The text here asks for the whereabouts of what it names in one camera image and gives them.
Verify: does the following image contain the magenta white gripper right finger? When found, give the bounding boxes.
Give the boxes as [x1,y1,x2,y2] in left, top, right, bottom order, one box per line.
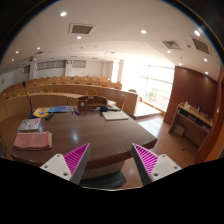
[131,143,181,185]

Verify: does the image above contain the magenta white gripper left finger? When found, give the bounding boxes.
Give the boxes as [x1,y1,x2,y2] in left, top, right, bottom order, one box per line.
[41,143,91,185]

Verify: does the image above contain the folded pink towel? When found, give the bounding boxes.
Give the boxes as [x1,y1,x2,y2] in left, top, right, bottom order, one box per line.
[14,131,52,150]

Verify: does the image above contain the cardboard box in shelf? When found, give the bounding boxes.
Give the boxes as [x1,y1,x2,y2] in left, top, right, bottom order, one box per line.
[173,124,185,136]

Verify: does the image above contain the black remote control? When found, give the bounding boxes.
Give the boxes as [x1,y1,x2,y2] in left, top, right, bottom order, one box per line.
[45,113,54,120]

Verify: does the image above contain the blue book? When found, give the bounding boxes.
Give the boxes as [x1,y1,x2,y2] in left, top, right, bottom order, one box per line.
[48,106,70,113]

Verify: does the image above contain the wooden side shelf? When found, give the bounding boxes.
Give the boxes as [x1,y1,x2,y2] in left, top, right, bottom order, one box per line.
[169,103,212,146]

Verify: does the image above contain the yellow disc object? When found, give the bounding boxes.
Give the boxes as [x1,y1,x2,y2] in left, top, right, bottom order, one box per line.
[33,107,49,118]

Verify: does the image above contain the white paper stack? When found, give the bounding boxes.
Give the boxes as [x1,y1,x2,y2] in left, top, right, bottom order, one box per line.
[102,111,128,121]

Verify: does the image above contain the black gooseneck microphone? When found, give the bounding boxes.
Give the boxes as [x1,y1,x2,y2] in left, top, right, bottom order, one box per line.
[22,81,35,119]

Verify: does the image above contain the wooden desktop organiser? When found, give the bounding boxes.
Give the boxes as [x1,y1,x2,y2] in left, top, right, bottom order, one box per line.
[77,95,108,110]

